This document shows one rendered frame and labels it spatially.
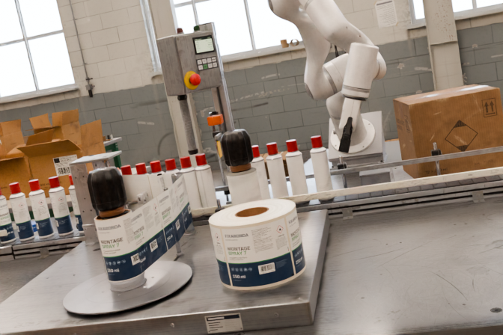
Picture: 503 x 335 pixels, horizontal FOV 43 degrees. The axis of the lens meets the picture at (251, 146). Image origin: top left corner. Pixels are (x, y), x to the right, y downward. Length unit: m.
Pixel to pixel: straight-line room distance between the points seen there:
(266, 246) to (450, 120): 0.99
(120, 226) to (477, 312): 0.78
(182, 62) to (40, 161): 1.87
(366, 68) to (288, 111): 5.68
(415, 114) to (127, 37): 6.45
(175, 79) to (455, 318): 1.18
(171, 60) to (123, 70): 6.32
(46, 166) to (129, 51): 4.71
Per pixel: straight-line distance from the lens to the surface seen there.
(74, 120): 6.34
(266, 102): 7.63
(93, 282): 1.65
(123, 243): 1.50
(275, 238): 1.37
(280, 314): 1.30
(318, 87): 2.37
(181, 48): 2.03
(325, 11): 1.99
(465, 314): 1.28
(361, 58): 1.91
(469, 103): 2.18
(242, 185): 1.71
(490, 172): 1.99
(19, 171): 3.94
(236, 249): 1.37
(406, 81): 7.29
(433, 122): 2.15
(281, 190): 2.00
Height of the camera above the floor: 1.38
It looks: 8 degrees down
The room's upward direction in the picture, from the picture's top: 11 degrees counter-clockwise
